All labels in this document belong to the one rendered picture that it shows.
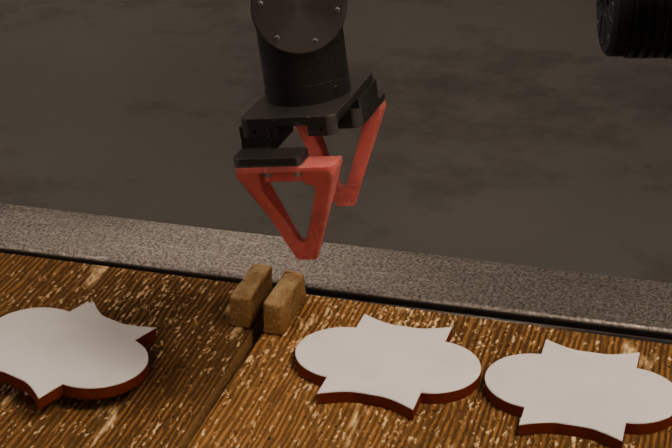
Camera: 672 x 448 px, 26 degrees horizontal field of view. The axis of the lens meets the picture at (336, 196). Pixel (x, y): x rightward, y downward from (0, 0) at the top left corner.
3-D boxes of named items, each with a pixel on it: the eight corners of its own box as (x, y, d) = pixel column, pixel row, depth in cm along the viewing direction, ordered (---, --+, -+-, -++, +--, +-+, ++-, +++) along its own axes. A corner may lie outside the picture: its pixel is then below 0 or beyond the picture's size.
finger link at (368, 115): (398, 193, 106) (383, 69, 103) (374, 231, 100) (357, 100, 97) (310, 195, 108) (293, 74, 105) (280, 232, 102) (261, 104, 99)
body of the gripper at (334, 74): (377, 95, 102) (364, -9, 99) (337, 143, 93) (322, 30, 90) (289, 99, 104) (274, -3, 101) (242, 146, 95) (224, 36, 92)
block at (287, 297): (285, 297, 115) (284, 266, 114) (307, 300, 115) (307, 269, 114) (261, 334, 110) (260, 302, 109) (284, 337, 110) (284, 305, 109)
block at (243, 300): (252, 291, 116) (252, 260, 115) (274, 294, 116) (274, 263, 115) (228, 327, 111) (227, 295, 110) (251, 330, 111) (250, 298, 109)
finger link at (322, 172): (375, 230, 100) (358, 99, 97) (347, 272, 94) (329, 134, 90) (281, 231, 102) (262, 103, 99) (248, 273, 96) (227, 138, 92)
